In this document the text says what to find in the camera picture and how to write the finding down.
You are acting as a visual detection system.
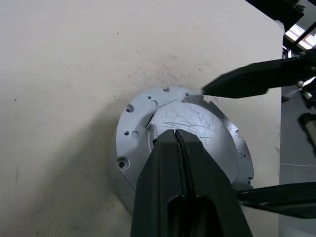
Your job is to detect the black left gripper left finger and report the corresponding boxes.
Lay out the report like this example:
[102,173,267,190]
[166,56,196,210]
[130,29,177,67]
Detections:
[130,129,192,237]

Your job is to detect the silver notched motor lid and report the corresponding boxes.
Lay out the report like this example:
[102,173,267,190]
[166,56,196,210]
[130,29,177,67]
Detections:
[115,85,255,191]

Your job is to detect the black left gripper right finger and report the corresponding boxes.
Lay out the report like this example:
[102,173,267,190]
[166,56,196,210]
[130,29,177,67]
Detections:
[175,129,254,237]

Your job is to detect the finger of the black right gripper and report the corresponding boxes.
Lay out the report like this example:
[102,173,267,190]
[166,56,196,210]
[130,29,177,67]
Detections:
[201,55,316,99]
[234,181,316,219]

